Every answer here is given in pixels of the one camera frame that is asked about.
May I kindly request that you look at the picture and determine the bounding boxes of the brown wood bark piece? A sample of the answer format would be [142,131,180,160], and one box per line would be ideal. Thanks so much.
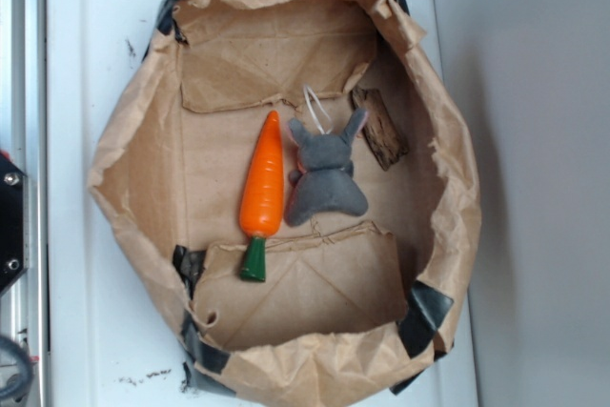
[351,86,409,172]

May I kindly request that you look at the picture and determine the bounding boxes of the black robot mount plate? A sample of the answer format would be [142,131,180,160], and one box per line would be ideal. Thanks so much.
[0,150,29,295]

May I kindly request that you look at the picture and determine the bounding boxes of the grey cable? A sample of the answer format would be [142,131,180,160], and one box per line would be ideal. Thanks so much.
[0,334,33,402]

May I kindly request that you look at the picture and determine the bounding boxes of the brown paper bag tray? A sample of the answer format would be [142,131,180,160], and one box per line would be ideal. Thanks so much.
[88,0,481,406]

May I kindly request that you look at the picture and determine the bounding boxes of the aluminium frame rail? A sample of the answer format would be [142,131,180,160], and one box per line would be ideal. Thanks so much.
[1,0,51,406]

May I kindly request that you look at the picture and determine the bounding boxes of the grey plush bunny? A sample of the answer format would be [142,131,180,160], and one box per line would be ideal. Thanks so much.
[284,84,369,227]

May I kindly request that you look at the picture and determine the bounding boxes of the orange toy carrot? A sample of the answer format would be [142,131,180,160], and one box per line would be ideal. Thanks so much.
[239,111,284,282]

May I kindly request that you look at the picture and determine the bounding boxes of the white plastic tray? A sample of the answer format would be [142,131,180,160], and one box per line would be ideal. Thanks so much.
[44,0,480,407]

